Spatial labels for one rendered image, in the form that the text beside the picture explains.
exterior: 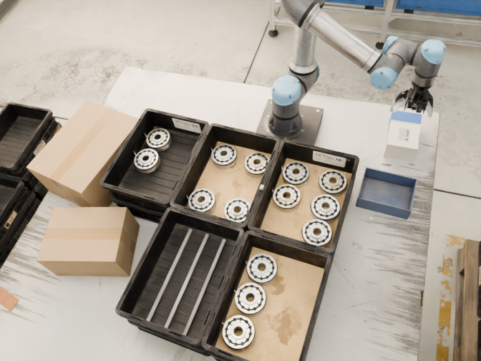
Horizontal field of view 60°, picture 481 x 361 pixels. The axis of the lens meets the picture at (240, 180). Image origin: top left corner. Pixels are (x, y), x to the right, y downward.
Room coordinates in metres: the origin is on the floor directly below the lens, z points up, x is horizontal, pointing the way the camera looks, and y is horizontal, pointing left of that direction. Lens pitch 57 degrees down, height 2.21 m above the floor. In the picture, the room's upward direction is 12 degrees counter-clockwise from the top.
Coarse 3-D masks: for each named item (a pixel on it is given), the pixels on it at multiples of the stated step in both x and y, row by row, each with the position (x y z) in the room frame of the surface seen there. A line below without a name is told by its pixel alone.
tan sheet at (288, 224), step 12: (312, 168) 0.87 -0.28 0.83; (324, 168) 0.86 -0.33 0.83; (312, 180) 0.81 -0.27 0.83; (348, 180) 0.78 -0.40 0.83; (300, 192) 0.78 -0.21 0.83; (312, 192) 0.77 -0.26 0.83; (300, 204) 0.73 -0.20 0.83; (264, 216) 0.71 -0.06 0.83; (276, 216) 0.70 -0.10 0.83; (288, 216) 0.69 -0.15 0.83; (300, 216) 0.68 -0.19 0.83; (312, 216) 0.67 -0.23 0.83; (264, 228) 0.66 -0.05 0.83; (276, 228) 0.65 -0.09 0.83; (288, 228) 0.64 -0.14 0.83; (300, 228) 0.63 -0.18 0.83; (300, 240) 0.59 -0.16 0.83
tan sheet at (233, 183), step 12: (240, 156) 1.00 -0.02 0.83; (216, 168) 0.96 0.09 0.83; (228, 168) 0.95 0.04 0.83; (240, 168) 0.94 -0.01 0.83; (204, 180) 0.91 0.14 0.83; (216, 180) 0.90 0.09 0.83; (228, 180) 0.89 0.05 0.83; (240, 180) 0.88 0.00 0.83; (252, 180) 0.87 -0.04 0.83; (216, 192) 0.85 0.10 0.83; (228, 192) 0.84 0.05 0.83; (240, 192) 0.83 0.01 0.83; (252, 192) 0.82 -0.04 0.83; (216, 204) 0.80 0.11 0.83
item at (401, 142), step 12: (396, 120) 1.04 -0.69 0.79; (408, 120) 1.03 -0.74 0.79; (420, 120) 1.02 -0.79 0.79; (396, 132) 0.99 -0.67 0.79; (408, 132) 0.97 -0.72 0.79; (396, 144) 0.93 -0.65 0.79; (408, 144) 0.92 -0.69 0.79; (384, 156) 0.93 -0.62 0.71; (396, 156) 0.91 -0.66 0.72; (408, 156) 0.89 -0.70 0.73
